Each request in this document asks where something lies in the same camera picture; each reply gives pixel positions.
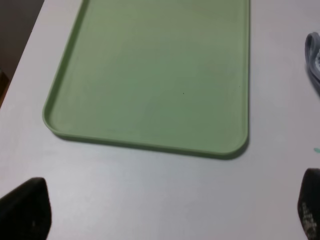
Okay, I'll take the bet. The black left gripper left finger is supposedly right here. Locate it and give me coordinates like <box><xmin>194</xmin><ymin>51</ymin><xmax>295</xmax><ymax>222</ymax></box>
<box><xmin>0</xmin><ymin>177</ymin><xmax>52</xmax><ymax>240</ymax></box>

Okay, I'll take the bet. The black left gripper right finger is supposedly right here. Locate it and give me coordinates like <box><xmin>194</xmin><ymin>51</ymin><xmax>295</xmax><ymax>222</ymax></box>
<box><xmin>297</xmin><ymin>168</ymin><xmax>320</xmax><ymax>240</ymax></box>

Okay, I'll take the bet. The blue white striped towel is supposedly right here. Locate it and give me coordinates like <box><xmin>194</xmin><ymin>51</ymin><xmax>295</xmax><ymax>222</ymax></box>
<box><xmin>304</xmin><ymin>31</ymin><xmax>320</xmax><ymax>94</ymax></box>

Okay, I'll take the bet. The green plastic tray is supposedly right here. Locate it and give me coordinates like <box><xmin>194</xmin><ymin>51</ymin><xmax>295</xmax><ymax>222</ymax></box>
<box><xmin>42</xmin><ymin>0</ymin><xmax>251</xmax><ymax>159</ymax></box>

